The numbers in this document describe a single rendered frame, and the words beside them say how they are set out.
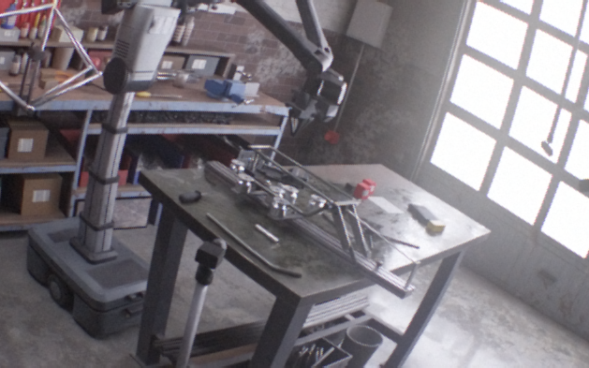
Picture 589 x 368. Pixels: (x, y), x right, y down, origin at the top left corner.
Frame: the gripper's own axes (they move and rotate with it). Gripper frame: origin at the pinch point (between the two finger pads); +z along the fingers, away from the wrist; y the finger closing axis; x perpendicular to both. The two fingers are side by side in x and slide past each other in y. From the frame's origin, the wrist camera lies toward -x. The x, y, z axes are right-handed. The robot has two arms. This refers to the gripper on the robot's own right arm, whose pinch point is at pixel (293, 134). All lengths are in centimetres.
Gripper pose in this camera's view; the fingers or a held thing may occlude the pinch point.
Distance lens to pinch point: 200.0
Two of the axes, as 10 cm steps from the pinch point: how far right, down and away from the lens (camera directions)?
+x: -6.8, -4.5, 5.8
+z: -3.4, 8.9, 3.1
